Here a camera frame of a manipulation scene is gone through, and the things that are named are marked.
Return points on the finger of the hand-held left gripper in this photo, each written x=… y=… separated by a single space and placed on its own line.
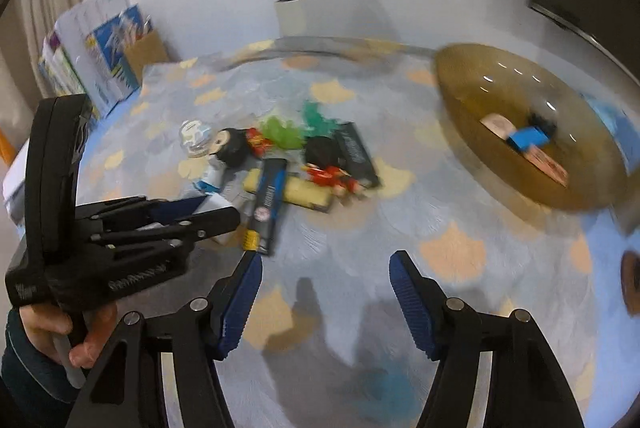
x=215 y=222
x=175 y=207

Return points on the white small box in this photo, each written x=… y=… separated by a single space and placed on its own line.
x=212 y=203

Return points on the teal plastic toy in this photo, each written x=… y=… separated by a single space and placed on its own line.
x=317 y=118

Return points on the white blue printed box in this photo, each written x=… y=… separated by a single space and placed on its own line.
x=107 y=48

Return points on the white blue small bottle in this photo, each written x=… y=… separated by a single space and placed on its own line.
x=212 y=175

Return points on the black-haired grey figurine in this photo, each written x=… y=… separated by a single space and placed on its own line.
x=230 y=148

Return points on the black-haired small toy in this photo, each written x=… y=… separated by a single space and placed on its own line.
x=542 y=120

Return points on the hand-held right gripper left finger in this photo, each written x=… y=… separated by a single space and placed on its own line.
x=242 y=303

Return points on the person's left forearm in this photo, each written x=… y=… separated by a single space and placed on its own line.
x=25 y=373

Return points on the person's left hand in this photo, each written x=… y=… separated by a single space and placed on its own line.
x=45 y=328

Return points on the row of colourful books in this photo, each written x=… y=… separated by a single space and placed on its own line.
x=57 y=68

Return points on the blue block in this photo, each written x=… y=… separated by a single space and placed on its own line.
x=527 y=139

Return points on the cardboard box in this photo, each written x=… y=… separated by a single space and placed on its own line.
x=145 y=50

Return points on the black-haired red figurine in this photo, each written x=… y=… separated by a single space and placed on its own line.
x=322 y=153

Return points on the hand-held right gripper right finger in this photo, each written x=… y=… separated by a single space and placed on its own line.
x=412 y=305

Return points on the red striped packet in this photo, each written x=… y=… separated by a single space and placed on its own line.
x=257 y=142

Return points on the green plastic toy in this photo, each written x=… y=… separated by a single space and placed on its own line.
x=282 y=130

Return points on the clear plastic cup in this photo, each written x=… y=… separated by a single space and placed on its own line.
x=194 y=137

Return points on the long black box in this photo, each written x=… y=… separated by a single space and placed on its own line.
x=356 y=153
x=267 y=203

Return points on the amber glass bowl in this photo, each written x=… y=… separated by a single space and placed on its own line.
x=480 y=78

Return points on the yellow box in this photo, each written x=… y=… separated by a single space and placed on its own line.
x=305 y=195

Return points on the beige small box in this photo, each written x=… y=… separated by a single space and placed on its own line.
x=496 y=124

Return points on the brown round object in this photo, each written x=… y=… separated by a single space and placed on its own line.
x=631 y=278

